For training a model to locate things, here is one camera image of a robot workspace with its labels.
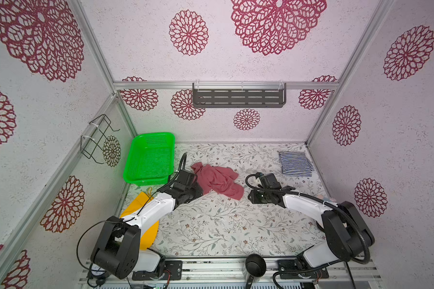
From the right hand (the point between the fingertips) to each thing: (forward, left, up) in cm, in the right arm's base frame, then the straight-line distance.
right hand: (250, 194), depth 91 cm
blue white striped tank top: (+24, -29, -4) cm, 38 cm away
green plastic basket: (+25, +60, -4) cm, 65 cm away
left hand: (-2, +25, +4) cm, 26 cm away
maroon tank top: (+9, +16, 0) cm, 18 cm away
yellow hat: (-20, +48, -4) cm, 52 cm away
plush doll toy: (+1, -37, -4) cm, 37 cm away
